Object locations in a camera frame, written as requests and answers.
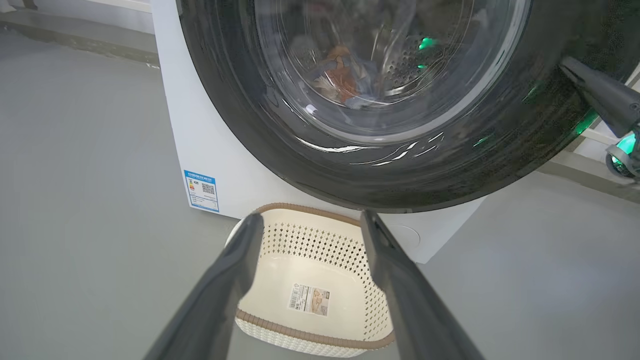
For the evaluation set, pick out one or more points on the white perforated laundry basket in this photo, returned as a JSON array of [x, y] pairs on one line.
[[310, 260]]

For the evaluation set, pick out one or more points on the white front-load washing machine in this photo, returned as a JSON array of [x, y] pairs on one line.
[[200, 140]]

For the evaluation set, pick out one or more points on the round white filter cover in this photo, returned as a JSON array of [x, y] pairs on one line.
[[407, 237]]

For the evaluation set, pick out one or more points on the blue energy label sticker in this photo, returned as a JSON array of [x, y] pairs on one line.
[[201, 191]]

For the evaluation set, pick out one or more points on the black round glass washer door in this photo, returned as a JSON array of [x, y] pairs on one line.
[[240, 100]]

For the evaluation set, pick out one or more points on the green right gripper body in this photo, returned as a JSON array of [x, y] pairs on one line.
[[625, 157]]

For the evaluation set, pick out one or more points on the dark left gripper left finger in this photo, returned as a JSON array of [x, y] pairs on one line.
[[220, 300]]

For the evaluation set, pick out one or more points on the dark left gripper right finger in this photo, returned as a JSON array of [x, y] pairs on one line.
[[415, 310]]

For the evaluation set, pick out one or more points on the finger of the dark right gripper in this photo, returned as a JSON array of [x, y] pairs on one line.
[[610, 102]]

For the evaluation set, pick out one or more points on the white basket label sticker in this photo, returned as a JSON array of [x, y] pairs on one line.
[[309, 299]]

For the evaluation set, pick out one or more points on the blue cartoon print garment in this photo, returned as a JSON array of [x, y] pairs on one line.
[[345, 75]]

